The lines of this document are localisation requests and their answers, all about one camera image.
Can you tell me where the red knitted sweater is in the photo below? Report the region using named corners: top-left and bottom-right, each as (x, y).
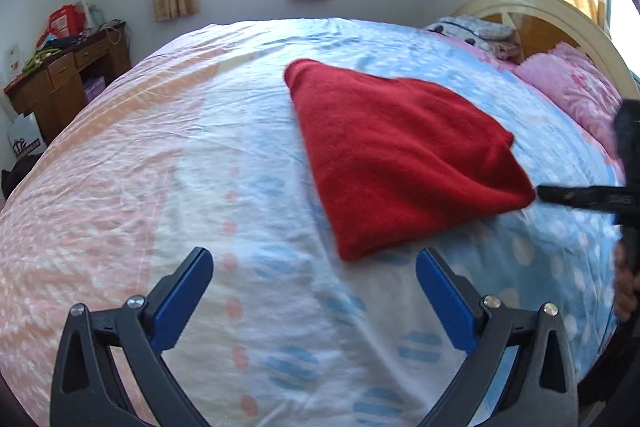
top-left (284, 60), bottom-right (535, 262)

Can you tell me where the right hand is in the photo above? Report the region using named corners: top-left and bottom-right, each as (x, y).
top-left (614, 241), bottom-right (639, 322)

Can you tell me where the pink fluffy pillow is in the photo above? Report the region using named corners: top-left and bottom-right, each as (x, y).
top-left (513, 42), bottom-right (625, 181)

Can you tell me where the cream wooden headboard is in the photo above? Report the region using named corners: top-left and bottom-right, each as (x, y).
top-left (454, 0), bottom-right (639, 100)

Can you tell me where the black bag on floor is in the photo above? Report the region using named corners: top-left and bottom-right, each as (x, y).
top-left (1, 155), bottom-right (40, 199)

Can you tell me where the pink and blue bedsheet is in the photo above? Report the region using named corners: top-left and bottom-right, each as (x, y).
top-left (1, 18), bottom-right (620, 426)

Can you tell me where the white paper shopping bag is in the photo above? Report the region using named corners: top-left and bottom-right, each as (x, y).
top-left (8, 113), bottom-right (47, 160)

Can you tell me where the brown wooden desk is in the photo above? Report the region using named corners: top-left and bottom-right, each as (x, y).
top-left (3, 20), bottom-right (131, 143)

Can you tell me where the green yellow cloth on desk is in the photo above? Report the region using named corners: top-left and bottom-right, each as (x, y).
top-left (22, 48), bottom-right (61, 75)

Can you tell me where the red gift bag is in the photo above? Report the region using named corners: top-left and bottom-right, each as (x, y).
top-left (37, 0), bottom-right (94, 48)

